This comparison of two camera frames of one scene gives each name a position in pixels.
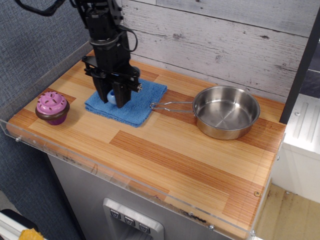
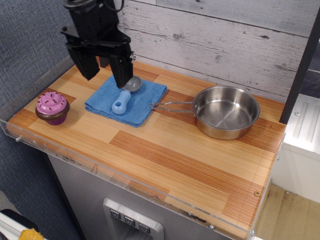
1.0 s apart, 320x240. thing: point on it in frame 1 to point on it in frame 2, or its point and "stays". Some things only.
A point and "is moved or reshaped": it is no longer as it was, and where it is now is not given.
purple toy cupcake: (53, 107) stays
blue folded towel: (136, 113) stays
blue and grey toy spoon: (111, 97) is moved or reshaped
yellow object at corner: (30, 234) stays
